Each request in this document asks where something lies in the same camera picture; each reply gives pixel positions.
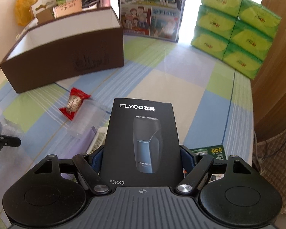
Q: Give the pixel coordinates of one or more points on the purple cream tube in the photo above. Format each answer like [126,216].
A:
[79,146]

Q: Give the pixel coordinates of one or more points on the clear plastic cup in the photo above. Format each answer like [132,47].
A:
[90,115]

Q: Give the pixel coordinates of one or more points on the brown storage box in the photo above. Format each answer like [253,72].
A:
[70,46]

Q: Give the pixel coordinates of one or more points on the white hair claw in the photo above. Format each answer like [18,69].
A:
[98,140]

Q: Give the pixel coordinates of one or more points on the green tissue pack stack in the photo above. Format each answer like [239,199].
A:
[238,32]

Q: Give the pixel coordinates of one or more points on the red snack packet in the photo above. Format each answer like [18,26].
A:
[74,102]

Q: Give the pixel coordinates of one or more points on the yellow plastic bag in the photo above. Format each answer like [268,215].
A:
[23,12]

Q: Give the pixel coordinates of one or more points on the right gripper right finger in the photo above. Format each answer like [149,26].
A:
[197,167]

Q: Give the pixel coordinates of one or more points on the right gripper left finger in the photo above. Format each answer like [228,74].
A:
[87,169]

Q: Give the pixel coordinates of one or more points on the black shaver box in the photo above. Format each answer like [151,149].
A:
[142,145]

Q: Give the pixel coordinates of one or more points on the white cutout cardboard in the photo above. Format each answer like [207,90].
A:
[42,5]

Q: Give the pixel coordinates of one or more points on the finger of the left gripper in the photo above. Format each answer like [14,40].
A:
[9,141]

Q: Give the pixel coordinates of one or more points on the brown cardboard box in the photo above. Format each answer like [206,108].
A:
[68,8]

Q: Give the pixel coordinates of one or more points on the checked tablecloth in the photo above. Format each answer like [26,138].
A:
[212,104]

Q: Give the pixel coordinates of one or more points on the blue milk carton box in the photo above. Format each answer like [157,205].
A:
[152,18]

